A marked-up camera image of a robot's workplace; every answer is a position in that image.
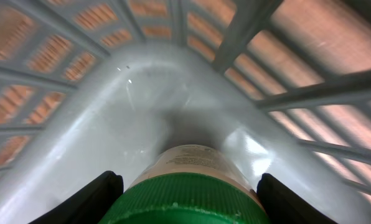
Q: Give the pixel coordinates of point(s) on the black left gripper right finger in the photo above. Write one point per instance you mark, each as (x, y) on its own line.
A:
(282, 205)

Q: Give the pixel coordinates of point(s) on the green lid jar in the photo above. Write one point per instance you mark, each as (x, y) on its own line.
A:
(188, 184)

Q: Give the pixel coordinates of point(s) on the grey plastic mesh basket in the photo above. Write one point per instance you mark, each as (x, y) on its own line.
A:
(280, 87)

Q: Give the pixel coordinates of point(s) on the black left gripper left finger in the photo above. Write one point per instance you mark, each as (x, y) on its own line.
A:
(89, 204)

